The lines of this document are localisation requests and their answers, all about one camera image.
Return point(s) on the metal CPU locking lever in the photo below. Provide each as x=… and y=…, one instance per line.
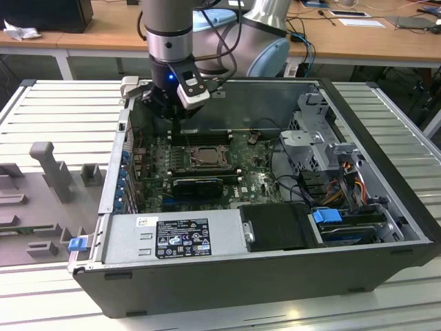
x=189, y=148

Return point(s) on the CPU with silver top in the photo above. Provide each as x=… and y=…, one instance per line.
x=208, y=155

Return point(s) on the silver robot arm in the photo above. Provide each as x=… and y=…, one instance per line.
x=169, y=41

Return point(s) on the CPU socket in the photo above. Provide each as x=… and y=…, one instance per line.
x=208, y=166

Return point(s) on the blue expansion slot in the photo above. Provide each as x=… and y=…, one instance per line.
x=169, y=201

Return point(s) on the grey case latch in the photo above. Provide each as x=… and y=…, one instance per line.
x=130, y=86

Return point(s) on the wooden desk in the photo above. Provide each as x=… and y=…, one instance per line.
x=103, y=34
x=361, y=41

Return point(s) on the black graphics card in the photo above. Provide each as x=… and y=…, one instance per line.
x=196, y=189

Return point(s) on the green motherboard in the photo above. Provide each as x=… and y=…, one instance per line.
x=255, y=179

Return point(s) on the white power strip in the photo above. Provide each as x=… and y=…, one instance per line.
x=291, y=70

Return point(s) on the black computer box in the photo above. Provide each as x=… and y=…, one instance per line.
x=44, y=13

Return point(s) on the grey power supply unit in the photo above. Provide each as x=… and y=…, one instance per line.
x=120, y=241

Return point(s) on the grey metal drive cage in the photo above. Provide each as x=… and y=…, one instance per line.
x=310, y=138

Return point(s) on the crumpled white paper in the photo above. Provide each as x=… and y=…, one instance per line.
x=20, y=32

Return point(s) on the grey parts rack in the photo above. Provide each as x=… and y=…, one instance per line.
x=34, y=207

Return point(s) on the blue case latch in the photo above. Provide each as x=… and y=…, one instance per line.
x=77, y=245

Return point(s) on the black plastic shroud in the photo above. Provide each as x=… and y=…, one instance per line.
x=275, y=227

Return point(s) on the black and grey PC case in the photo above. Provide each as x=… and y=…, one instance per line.
x=206, y=286

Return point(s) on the hard disk in blue carrier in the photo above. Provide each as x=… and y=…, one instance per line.
x=325, y=219

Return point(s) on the green RAM stick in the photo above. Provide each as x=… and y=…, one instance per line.
x=10, y=231

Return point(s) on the white paper sheet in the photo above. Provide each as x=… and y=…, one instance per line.
x=361, y=22

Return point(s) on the grey folder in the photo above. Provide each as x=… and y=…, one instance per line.
x=410, y=23

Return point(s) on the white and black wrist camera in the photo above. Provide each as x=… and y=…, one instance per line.
x=193, y=93

